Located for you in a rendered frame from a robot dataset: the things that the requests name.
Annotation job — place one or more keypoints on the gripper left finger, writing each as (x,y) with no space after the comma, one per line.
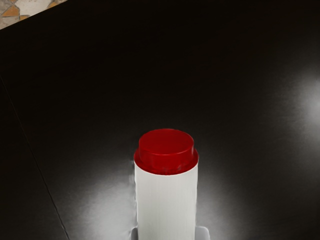
(134,234)

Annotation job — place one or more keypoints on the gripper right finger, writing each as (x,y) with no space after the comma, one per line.
(203,233)

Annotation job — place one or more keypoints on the white bottle with red cap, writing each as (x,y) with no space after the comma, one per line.
(166,192)

